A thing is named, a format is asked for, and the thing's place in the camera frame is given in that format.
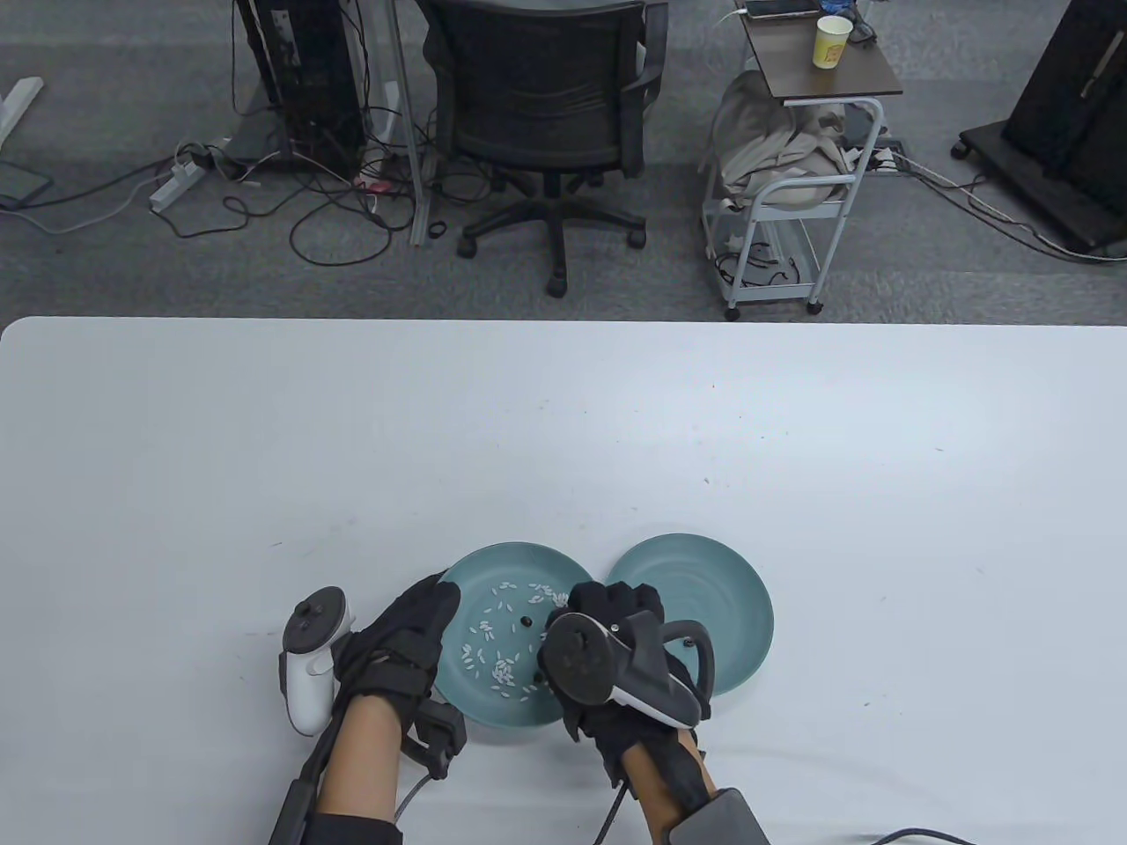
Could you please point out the grey floor power strip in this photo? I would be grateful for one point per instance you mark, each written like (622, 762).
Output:
(885, 158)

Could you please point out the person's right hand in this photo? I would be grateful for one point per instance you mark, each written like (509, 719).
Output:
(616, 598)

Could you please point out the white desk foot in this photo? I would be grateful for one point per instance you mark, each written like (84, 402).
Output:
(19, 101)

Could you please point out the white cart with brown top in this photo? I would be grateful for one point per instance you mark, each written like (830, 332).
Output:
(828, 75)

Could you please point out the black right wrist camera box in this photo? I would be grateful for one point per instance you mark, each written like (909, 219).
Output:
(722, 823)

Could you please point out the clear bottle with blue label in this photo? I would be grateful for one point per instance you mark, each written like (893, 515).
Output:
(835, 5)

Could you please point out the person's left hand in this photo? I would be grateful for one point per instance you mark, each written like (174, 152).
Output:
(401, 642)

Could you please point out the black computer tower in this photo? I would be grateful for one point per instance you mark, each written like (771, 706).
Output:
(304, 79)

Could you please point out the grey metal desk leg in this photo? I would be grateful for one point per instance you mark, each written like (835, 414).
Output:
(407, 114)

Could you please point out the white power strip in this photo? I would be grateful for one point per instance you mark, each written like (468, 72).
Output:
(172, 189)

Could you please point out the black mesh office chair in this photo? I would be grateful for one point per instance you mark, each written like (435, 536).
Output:
(537, 97)

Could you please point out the white and black left controller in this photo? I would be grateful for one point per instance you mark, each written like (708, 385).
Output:
(306, 687)

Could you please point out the beige cloth bundle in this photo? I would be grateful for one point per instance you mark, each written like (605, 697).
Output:
(775, 150)

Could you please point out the yellow paper cup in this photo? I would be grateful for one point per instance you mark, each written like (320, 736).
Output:
(831, 46)

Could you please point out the person's right forearm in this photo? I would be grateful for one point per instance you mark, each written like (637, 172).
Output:
(660, 779)

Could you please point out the scattered white rice grains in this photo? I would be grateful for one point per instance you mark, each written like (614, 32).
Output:
(504, 673)

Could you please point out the black wheeled monitor stand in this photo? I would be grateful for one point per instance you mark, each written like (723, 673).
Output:
(1074, 88)

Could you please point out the group of dark coffee beans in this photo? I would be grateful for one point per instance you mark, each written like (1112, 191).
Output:
(526, 621)

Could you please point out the person's left forearm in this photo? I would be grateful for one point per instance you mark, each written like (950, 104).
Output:
(361, 757)

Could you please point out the black glove sensor module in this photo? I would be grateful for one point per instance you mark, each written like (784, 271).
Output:
(436, 731)

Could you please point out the teal ceramic plate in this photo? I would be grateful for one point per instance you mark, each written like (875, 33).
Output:
(493, 709)
(731, 607)

